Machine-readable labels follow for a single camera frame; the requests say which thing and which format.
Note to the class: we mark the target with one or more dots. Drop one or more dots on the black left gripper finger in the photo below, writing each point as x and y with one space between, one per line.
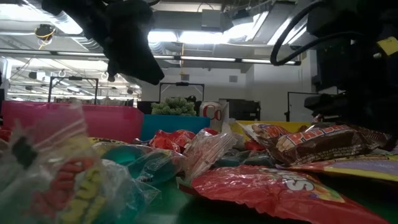
140 67

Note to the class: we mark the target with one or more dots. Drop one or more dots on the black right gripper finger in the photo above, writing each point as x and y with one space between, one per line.
326 102
329 117

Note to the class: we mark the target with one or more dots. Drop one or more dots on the red Skittles packet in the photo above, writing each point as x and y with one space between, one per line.
168 141
4 135
264 193

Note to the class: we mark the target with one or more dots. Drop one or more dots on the small red candy packet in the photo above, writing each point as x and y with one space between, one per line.
255 145

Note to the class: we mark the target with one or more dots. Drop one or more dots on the white red candy wrapper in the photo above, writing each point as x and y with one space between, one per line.
233 137

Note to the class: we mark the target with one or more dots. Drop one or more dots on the brown PayDay packet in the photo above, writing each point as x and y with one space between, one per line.
323 146

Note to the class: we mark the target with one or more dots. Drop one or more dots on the grey square air vent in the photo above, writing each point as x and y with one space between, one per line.
185 77
233 78

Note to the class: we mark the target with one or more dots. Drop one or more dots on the yellow plastic basket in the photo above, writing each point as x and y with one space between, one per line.
280 124

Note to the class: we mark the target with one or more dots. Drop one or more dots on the artificial green succulent plant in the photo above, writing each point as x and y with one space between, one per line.
174 107

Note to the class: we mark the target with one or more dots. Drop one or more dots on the person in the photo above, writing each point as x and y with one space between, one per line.
191 99

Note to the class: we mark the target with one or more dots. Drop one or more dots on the pink plastic bin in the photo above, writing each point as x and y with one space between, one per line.
109 121

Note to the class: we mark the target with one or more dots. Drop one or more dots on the long LED light bar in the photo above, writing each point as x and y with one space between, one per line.
205 58

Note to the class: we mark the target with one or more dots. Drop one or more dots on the blue plastic bin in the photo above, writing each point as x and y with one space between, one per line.
174 124

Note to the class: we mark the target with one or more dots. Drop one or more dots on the black cabinet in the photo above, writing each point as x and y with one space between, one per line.
245 110

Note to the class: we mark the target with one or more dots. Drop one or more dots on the clear blue gummy bag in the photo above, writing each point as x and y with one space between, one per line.
130 155

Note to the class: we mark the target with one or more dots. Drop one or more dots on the clear orange gummy bag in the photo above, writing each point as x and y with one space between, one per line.
205 152

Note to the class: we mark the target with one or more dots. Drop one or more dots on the clear gummy rings bag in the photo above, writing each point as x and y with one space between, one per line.
62 186

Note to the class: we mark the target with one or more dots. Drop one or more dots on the white board black frame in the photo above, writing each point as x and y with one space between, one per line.
295 107

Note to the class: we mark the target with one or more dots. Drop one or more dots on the black metal rig frame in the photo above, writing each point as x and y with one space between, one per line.
182 83
74 78

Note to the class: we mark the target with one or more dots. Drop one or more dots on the black hanging camera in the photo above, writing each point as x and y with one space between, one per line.
45 31

